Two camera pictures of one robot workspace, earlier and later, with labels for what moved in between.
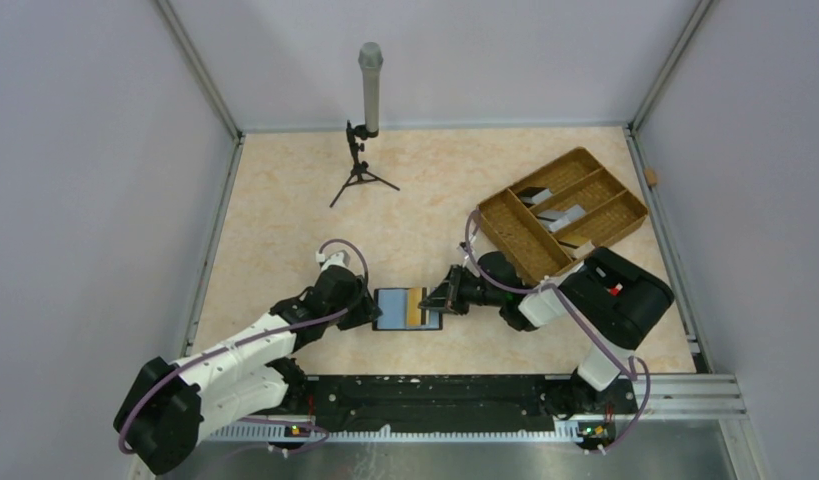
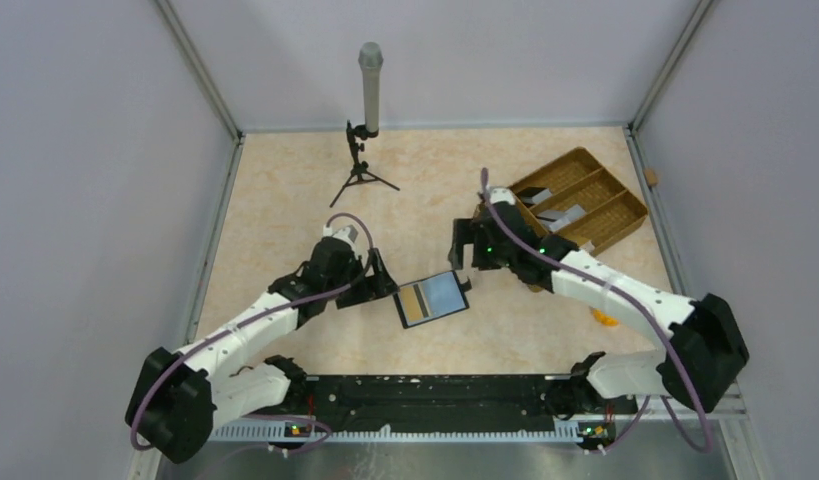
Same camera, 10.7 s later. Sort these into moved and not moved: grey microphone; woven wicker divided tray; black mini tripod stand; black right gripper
Moved: black right gripper
Not moved: woven wicker divided tray; black mini tripod stand; grey microphone
